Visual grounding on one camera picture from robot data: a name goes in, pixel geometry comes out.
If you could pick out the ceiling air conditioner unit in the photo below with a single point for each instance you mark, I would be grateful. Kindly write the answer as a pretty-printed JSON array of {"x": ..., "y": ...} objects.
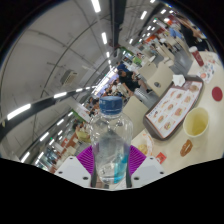
[{"x": 69, "y": 78}]

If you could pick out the cream paper cup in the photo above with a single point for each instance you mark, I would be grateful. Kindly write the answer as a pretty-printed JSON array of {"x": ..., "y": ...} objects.
[{"x": 195, "y": 125}]

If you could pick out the crumpled white napkin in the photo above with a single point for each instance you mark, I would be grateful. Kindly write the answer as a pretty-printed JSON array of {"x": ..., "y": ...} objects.
[{"x": 178, "y": 80}]

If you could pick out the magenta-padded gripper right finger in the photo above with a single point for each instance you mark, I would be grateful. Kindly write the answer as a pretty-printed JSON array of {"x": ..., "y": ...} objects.
[{"x": 146, "y": 168}]

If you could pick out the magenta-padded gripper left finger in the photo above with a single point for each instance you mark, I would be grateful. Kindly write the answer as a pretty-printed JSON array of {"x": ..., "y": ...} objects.
[{"x": 75, "y": 168}]

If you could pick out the dark brown food tray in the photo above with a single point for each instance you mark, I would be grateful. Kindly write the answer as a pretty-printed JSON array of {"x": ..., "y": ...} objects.
[{"x": 153, "y": 133}]

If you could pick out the colourful sticker sheet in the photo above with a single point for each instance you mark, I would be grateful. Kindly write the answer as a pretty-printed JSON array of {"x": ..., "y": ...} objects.
[{"x": 206, "y": 71}]

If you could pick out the printed paper tray liner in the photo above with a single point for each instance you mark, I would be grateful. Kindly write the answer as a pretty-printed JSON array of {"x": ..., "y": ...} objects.
[{"x": 173, "y": 106}]

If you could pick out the clear blue-capped water bottle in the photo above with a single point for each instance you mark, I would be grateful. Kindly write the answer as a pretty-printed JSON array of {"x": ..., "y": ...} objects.
[{"x": 110, "y": 133}]

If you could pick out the ceiling strip lights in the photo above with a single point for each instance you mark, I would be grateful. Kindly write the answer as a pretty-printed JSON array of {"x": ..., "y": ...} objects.
[{"x": 18, "y": 111}]

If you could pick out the flat round red coaster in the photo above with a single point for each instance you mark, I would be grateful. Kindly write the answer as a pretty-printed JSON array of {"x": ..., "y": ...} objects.
[{"x": 217, "y": 94}]

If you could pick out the person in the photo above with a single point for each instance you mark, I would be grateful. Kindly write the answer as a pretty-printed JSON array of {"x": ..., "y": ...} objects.
[
  {"x": 191, "y": 33},
  {"x": 83, "y": 135},
  {"x": 121, "y": 67},
  {"x": 175, "y": 32},
  {"x": 128, "y": 81}
]

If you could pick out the red paper cup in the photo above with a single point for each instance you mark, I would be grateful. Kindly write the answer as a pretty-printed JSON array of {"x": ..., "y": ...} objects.
[{"x": 197, "y": 57}]

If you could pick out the small red sauce packet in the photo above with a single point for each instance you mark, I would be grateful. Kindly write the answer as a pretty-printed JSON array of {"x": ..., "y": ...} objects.
[{"x": 160, "y": 157}]

